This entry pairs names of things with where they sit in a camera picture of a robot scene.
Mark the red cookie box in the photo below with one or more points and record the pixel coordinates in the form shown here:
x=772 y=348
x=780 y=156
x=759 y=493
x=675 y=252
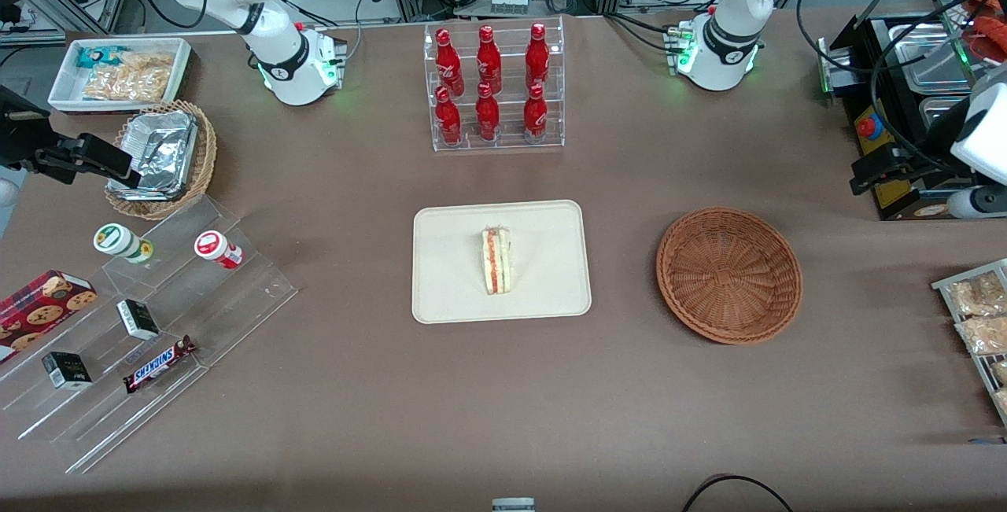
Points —
x=39 y=311

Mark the small black box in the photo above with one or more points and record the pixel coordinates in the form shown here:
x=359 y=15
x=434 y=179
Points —
x=68 y=370
x=138 y=320

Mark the black food warmer machine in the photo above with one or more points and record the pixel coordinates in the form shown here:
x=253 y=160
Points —
x=853 y=95

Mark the teal snack packet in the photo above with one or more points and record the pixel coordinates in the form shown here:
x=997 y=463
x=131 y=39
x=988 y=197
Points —
x=96 y=56

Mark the large brown wicker basket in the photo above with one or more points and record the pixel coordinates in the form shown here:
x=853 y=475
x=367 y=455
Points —
x=728 y=276

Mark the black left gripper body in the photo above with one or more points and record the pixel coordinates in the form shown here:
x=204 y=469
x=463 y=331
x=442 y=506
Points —
x=922 y=163

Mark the grey white device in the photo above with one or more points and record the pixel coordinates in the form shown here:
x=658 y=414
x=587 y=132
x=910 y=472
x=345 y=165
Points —
x=513 y=505

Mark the small tan wicker basket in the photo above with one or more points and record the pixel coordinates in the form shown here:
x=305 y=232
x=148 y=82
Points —
x=203 y=174

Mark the clear bag of snacks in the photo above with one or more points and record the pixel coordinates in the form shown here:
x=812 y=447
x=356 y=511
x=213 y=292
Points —
x=149 y=61
x=126 y=86

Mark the aluminium foil container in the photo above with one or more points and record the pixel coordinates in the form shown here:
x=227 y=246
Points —
x=161 y=149

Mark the red sausage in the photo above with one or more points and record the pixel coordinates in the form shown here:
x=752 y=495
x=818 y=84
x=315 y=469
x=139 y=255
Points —
x=991 y=28

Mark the red soda bottle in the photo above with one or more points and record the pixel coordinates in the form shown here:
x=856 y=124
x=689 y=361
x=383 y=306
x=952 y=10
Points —
x=488 y=117
x=448 y=64
x=448 y=120
x=537 y=57
x=489 y=62
x=536 y=116

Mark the white power strip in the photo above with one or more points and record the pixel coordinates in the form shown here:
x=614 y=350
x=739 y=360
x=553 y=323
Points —
x=508 y=4

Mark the triangular sandwich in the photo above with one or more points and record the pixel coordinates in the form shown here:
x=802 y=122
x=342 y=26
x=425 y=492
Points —
x=497 y=264

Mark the clear acrylic stepped display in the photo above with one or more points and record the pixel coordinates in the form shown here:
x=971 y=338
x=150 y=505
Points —
x=236 y=300

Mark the Snickers chocolate bar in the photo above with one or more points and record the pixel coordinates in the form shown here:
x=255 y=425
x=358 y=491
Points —
x=157 y=365

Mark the red lid white cup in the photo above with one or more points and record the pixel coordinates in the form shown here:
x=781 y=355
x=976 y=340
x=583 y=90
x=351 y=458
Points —
x=214 y=248

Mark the tray of packaged snacks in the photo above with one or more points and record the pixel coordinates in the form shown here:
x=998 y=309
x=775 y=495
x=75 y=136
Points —
x=944 y=285

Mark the red emergency stop knob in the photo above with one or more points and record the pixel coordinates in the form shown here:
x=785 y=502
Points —
x=868 y=127

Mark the green lid white cup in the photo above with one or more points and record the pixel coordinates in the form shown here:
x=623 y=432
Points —
x=118 y=241

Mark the white rectangular bin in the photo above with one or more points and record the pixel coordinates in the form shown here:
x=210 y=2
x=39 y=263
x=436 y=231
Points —
x=67 y=97

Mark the clear wrapped bread pack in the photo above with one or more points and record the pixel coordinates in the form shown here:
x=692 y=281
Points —
x=985 y=335
x=979 y=296

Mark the beige plastic tray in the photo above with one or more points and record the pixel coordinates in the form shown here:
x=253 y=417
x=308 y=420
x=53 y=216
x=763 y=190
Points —
x=448 y=276

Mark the clear acrylic bottle rack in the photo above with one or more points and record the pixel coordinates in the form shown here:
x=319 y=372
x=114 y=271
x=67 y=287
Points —
x=510 y=145

